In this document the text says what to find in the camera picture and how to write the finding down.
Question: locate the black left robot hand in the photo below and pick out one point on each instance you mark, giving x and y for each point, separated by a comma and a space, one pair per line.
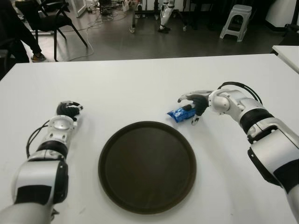
69, 109

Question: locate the black rolling frame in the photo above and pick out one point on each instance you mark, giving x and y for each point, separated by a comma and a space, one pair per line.
133, 18

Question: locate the person in dark clothes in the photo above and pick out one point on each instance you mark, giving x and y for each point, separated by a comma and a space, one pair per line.
16, 30

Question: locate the round dark brown tray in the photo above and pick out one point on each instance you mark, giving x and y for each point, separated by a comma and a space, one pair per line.
147, 168

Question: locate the black metal chair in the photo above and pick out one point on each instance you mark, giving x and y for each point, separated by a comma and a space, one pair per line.
56, 22

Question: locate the white humanoid robot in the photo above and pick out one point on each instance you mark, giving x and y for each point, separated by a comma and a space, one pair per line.
165, 14

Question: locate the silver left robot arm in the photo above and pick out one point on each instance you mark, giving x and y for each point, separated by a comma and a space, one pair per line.
39, 175

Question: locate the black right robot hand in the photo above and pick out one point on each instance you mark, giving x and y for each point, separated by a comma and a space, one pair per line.
201, 102

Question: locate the white side table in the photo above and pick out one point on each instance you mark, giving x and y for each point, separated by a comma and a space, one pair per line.
289, 56

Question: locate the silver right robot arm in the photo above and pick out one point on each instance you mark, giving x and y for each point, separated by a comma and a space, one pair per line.
268, 149

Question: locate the black office chair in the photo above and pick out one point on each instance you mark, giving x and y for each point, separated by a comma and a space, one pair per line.
290, 33

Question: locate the grey plastic stool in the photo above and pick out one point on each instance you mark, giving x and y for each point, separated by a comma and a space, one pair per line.
239, 10

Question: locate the white framed board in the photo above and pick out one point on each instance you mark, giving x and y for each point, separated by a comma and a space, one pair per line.
80, 8

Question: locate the blue Oreo cookie pack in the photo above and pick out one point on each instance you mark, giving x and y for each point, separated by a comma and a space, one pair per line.
180, 114

